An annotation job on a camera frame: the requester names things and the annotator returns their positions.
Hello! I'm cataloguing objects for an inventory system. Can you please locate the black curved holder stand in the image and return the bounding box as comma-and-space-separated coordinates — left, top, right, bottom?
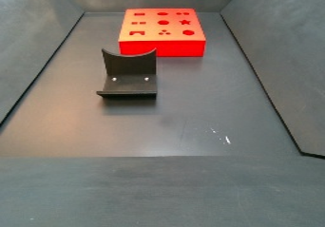
96, 49, 158, 98

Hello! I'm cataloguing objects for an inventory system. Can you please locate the red shape sorter block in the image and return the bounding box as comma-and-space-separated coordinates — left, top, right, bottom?
118, 8, 206, 57

